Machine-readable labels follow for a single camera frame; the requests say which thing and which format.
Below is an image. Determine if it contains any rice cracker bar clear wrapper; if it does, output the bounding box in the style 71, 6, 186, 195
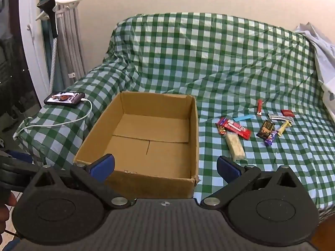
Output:
225, 133, 246, 161

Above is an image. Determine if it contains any purple cow candy packet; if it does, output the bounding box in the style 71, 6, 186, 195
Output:
264, 130, 278, 146

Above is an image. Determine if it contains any large red snack packet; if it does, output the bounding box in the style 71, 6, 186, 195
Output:
217, 117, 251, 140

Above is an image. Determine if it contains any dark brown cracker packet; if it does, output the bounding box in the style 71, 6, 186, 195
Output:
256, 120, 275, 140

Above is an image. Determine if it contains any blue stick sachet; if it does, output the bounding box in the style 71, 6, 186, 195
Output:
233, 114, 255, 122

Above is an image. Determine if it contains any silver stick sachet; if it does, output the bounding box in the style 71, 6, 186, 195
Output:
268, 113, 294, 124

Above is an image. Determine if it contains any yellow snack bar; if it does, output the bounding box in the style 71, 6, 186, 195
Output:
277, 120, 292, 137

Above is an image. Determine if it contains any red stick sachet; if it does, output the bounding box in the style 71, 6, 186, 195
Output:
257, 99, 263, 116

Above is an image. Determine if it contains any small red square packet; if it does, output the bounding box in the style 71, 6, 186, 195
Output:
281, 109, 295, 117

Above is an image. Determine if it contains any person's left hand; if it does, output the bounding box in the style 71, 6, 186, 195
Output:
0, 192, 17, 234

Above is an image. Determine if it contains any cardboard box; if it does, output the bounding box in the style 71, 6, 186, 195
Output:
74, 92, 199, 199

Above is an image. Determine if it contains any black smartphone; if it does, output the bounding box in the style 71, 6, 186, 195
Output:
44, 92, 85, 107

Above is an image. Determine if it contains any green checkered sofa cover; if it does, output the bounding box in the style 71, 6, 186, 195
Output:
14, 13, 334, 220

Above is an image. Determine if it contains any grey curtain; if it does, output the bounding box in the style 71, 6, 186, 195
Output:
54, 7, 85, 90

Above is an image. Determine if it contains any white patterned cloth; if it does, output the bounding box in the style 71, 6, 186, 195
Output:
295, 22, 335, 121

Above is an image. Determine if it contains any white steamer stand hanger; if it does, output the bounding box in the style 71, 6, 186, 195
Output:
35, 0, 87, 22

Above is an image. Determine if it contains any garment steamer head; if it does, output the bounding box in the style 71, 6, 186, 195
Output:
36, 0, 58, 38

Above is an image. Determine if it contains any white charging cable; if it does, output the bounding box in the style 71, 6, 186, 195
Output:
12, 98, 93, 140

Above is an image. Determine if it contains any white door frame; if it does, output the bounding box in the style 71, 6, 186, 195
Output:
19, 0, 49, 102

